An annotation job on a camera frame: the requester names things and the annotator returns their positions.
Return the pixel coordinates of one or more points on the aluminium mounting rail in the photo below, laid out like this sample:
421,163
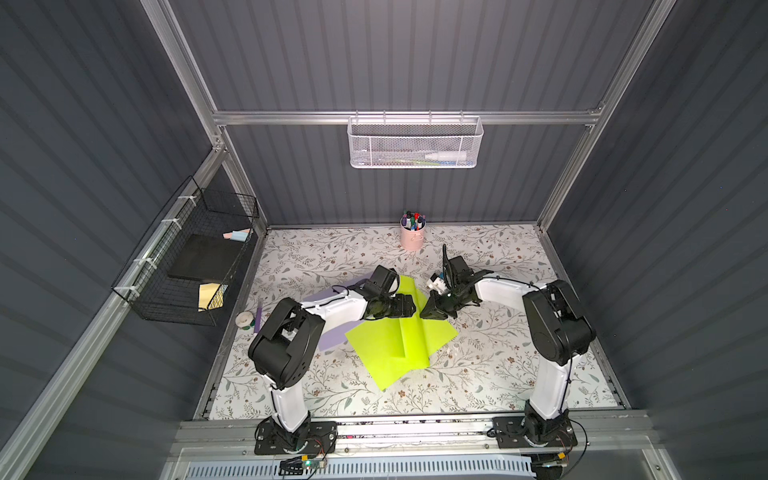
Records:
414,434

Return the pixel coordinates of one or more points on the green circuit board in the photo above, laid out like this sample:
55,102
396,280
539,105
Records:
301,466

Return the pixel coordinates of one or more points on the pink pen cup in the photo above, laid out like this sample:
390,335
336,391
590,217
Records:
412,235

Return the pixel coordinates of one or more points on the purple marker pen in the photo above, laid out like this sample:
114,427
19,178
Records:
257,317

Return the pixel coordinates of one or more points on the yellow sticky note pad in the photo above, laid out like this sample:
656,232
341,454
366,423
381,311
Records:
211,296

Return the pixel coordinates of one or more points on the white bottle in basket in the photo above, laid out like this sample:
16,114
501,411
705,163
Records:
446,157

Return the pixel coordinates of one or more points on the white tape roll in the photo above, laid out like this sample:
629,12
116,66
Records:
245,320

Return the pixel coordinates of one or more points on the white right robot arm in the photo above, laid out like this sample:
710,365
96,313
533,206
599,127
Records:
559,330

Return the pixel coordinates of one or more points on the colored markers in cup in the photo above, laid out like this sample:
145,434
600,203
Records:
412,221

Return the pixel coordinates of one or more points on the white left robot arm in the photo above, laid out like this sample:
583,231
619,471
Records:
288,340

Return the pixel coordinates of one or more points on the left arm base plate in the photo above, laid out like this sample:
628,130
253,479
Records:
312,438

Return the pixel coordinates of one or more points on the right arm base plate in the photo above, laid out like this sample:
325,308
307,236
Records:
532,431

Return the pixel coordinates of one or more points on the black notebook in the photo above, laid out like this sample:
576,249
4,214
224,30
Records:
205,259

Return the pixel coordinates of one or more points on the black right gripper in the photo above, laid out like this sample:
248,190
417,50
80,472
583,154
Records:
447,300

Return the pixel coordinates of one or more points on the white wire mesh basket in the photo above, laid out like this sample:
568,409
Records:
401,142

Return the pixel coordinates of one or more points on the lime green paper sheet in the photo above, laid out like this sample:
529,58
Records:
379,346

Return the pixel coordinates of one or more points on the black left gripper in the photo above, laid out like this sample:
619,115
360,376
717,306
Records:
395,305

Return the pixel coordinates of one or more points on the black wire wall basket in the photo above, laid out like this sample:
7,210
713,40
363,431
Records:
144,283

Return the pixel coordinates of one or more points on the pastel sticky notes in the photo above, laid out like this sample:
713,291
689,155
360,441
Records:
238,235

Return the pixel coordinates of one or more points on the lavender paper sheet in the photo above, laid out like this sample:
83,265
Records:
330,333

